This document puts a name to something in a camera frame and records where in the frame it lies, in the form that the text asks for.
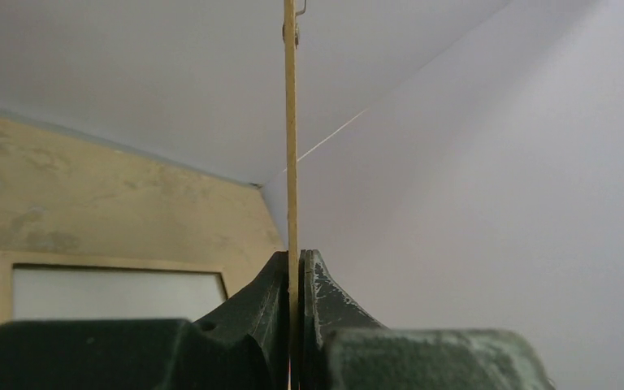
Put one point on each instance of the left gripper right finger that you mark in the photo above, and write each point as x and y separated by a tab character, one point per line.
344	347

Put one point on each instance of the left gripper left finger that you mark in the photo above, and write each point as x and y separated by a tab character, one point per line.
242	344

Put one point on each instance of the wooden picture frame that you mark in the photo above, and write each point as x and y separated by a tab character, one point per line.
10	261

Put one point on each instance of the brown backing board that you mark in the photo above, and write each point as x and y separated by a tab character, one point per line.
290	36

